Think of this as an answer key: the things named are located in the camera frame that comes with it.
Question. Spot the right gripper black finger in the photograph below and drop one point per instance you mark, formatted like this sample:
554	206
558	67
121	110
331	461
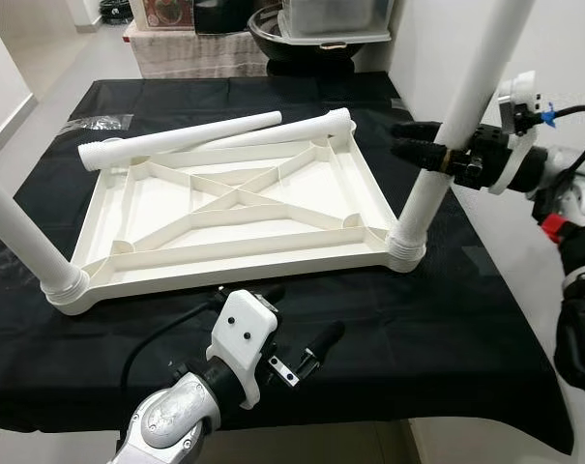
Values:
423	158
413	132

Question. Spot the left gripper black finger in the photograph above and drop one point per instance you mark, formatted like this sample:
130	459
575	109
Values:
325	342
271	293

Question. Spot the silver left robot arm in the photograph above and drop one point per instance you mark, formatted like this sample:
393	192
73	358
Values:
171	420

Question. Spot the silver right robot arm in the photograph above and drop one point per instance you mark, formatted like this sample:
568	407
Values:
577	193

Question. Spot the white plastic table top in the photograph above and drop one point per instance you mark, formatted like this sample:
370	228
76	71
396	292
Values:
302	184

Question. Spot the black wok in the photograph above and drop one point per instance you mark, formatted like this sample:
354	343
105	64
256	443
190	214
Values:
311	58

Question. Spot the black bag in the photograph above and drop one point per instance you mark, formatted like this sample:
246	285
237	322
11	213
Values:
224	14

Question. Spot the brown cloth covered bench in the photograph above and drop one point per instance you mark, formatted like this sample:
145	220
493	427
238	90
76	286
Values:
195	53

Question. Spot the clear plastic wrapper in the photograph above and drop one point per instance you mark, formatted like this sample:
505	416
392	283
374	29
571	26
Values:
99	123

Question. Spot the orange lid storage box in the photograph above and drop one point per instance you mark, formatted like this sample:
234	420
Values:
166	12

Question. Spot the small black floor object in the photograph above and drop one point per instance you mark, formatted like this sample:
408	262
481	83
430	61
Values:
113	10

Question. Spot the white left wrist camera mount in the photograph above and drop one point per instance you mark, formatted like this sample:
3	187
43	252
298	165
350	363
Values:
244	324

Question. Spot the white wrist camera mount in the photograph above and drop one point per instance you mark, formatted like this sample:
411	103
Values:
519	97
244	324

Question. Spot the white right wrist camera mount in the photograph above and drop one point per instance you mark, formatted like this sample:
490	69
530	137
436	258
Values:
519	97

